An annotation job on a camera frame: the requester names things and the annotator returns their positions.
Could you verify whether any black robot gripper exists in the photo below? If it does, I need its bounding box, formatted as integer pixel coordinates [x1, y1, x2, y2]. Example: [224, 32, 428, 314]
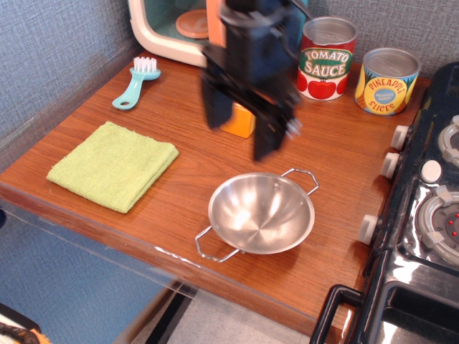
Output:
[202, 1, 308, 161]

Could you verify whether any stainless steel two-handled bowl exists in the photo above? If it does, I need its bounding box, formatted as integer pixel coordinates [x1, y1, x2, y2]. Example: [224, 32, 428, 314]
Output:
[194, 168, 320, 263]

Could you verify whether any green folded cloth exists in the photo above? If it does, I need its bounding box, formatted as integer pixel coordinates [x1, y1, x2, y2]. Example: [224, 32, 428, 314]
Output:
[47, 121, 179, 214]

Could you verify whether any orange toy cheese wedge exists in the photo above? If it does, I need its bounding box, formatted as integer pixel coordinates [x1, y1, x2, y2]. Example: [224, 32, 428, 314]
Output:
[219, 102, 256, 139]

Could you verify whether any orange plate inside microwave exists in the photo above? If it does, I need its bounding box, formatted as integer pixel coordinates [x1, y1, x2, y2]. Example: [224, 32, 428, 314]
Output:
[175, 9, 209, 39]

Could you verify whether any tomato sauce toy can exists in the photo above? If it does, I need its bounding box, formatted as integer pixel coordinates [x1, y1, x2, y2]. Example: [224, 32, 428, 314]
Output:
[297, 16, 358, 101]

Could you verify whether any teal toy dish brush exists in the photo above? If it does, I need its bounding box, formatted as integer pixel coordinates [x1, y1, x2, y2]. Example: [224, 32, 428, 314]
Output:
[112, 57, 161, 110]

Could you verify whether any teal toy microwave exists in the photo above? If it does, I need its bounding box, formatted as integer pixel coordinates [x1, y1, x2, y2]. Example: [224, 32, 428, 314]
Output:
[127, 0, 309, 69]

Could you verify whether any pineapple slices toy can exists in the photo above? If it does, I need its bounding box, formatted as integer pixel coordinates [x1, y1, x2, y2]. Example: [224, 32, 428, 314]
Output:
[354, 47, 421, 116]

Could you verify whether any white stove knob middle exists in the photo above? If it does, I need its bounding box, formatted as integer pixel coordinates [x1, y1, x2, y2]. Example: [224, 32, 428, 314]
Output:
[380, 153, 399, 179]

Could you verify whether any white stove knob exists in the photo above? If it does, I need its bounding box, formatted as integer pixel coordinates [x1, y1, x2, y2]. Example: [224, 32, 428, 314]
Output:
[358, 214, 379, 245]
[391, 125, 410, 151]
[380, 153, 399, 179]

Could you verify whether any white stove knob rear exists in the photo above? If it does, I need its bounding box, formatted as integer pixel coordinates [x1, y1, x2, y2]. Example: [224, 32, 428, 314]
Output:
[391, 125, 410, 151]

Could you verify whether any white stove knob front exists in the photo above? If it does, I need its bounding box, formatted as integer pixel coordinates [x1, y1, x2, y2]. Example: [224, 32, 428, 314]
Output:
[358, 214, 379, 245]

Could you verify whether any black toy stove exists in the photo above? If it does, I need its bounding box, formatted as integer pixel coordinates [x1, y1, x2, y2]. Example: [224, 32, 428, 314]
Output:
[311, 62, 458, 343]

